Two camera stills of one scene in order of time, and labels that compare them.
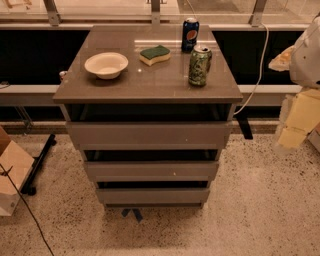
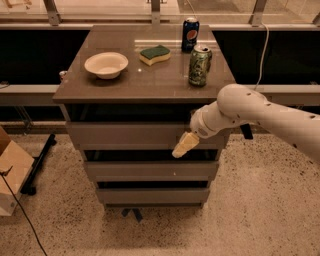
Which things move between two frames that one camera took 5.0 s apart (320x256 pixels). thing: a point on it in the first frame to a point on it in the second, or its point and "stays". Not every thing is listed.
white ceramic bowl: x=106 y=65 stays
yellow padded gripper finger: x=303 y=117 to x=188 y=141
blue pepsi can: x=190 y=34 stays
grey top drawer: x=149 y=135 stays
